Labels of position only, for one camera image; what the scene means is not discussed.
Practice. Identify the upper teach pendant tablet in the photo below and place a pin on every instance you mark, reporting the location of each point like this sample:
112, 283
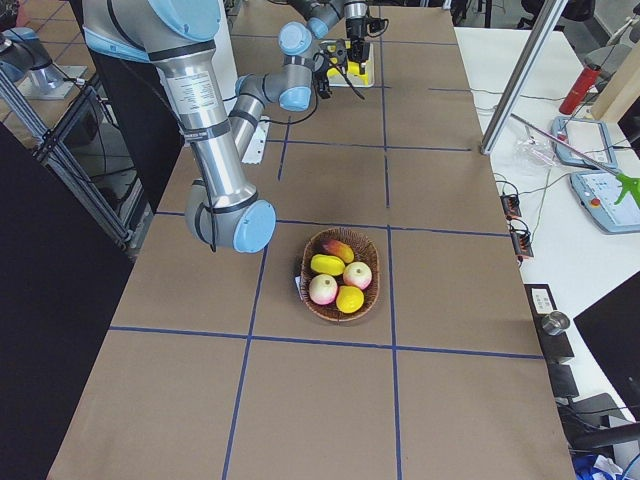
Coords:
590, 137

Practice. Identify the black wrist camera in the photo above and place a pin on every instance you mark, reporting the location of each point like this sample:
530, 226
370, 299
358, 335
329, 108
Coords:
324, 91
376, 26

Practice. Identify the orange circuit board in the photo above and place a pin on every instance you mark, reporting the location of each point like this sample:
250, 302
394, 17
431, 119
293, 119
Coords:
521, 241
511, 206

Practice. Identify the teach pendant tablet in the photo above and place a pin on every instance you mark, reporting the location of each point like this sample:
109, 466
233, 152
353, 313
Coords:
602, 196
590, 137

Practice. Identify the lower orange circuit board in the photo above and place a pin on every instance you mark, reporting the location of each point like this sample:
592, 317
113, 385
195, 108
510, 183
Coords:
521, 241

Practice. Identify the red yellow apple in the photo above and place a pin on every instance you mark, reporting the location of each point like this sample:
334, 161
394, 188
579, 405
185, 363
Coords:
357, 274

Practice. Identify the small black box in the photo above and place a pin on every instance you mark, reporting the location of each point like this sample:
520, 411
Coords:
556, 349

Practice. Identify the aluminium frame post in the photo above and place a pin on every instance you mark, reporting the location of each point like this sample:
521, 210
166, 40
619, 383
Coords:
547, 19

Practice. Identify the clear plastic wrap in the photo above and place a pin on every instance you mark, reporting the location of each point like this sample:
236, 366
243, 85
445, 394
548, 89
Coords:
535, 152

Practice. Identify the yellow green fruit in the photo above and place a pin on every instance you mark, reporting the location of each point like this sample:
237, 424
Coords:
327, 264

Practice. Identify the lower teach pendant tablet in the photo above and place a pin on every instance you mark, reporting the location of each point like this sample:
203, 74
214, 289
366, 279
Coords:
602, 196

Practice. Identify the black monitor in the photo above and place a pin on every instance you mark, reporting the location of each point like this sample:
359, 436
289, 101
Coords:
610, 330

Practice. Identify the small metal cup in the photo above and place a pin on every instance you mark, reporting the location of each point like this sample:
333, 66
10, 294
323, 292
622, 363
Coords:
555, 323

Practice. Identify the upper orange circuit board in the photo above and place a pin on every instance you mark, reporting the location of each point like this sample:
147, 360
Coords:
511, 206

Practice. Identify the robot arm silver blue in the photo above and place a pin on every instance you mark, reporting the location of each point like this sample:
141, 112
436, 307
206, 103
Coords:
322, 16
178, 38

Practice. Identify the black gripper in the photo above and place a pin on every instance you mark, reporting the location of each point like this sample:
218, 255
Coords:
355, 27
334, 50

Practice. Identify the white rectangular plate tray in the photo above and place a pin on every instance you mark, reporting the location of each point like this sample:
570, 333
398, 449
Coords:
368, 80

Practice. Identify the pale apple with stem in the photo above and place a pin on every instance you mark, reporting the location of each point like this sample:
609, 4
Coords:
323, 289

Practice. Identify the brown wicker basket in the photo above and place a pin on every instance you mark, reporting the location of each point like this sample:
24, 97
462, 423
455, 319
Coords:
365, 251

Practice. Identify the metal rod stand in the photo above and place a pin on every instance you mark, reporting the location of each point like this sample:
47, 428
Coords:
629, 185

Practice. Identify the red mango fruit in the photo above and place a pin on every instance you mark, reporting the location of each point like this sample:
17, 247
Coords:
338, 249

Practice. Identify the red water bottle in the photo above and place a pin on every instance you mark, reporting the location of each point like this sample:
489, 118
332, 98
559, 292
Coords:
577, 93

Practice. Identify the yellow pear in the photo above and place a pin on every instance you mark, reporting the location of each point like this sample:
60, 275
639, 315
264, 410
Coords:
349, 299

